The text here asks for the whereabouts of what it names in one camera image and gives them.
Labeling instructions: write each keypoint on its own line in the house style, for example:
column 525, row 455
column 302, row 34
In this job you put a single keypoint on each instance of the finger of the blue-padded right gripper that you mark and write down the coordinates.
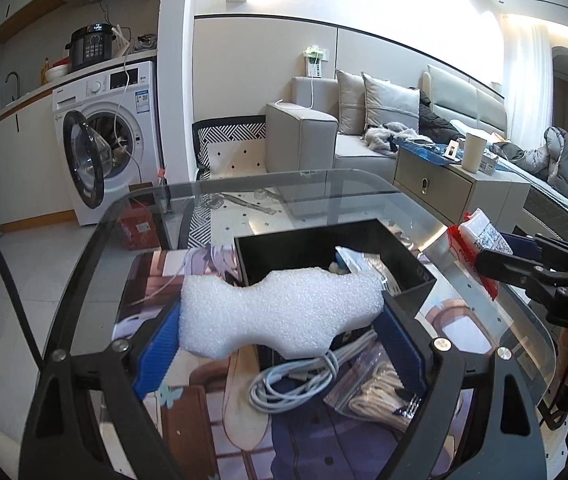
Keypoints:
column 536, row 249
column 520, row 275

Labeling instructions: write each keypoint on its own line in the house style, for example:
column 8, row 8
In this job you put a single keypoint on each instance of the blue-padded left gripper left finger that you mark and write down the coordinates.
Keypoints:
column 62, row 439

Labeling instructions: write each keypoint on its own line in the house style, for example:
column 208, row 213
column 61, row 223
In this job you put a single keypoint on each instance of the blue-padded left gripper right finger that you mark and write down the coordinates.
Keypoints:
column 501, row 438

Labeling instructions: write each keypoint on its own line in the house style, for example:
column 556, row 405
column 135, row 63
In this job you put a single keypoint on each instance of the red-edged white gauze packet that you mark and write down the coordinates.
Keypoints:
column 474, row 234

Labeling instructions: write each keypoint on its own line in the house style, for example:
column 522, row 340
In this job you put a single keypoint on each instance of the white printed packet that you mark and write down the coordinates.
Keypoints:
column 347, row 259

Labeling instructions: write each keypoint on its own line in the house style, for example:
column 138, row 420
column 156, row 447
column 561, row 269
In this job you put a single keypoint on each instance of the white foam block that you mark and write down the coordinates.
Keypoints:
column 298, row 313

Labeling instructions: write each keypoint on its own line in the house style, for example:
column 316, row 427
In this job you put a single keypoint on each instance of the grey jacket on bed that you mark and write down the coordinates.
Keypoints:
column 548, row 162

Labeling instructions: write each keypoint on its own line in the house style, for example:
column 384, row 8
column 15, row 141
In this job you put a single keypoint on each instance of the beige drawer cabinet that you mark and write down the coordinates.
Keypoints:
column 449, row 192

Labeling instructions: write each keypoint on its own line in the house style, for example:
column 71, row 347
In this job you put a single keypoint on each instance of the cream paper cup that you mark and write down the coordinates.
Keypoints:
column 472, row 153

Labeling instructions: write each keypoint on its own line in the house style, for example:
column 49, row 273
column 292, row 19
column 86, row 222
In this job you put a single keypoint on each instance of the adidas bag of laces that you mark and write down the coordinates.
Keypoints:
column 370, row 390

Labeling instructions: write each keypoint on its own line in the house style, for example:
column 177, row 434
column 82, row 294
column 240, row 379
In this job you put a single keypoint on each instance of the grey cushion right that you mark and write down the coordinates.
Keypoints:
column 386, row 102

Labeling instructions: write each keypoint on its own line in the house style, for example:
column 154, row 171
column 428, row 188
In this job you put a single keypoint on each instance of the grey cushion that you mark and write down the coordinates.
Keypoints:
column 351, row 103
column 386, row 102

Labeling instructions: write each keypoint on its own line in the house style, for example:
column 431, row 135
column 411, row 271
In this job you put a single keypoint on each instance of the grey cushion left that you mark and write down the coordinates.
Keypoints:
column 351, row 103

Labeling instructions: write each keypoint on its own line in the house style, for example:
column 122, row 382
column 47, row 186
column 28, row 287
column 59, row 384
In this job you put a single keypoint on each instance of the beige sofa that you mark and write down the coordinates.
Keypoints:
column 304, row 134

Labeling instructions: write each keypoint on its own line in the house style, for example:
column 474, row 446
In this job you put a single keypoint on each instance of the black cardboard box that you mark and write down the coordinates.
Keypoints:
column 353, row 246

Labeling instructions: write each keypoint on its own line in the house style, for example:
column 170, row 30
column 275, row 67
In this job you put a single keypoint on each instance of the white washing machine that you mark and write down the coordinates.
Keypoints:
column 107, row 130

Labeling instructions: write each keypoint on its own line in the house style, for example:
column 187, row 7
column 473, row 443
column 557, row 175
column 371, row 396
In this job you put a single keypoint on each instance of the patterned black white chair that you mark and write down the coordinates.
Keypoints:
column 229, row 147

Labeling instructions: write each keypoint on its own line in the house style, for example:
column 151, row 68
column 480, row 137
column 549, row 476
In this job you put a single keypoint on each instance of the black pressure cooker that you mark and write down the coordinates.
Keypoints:
column 90, row 45

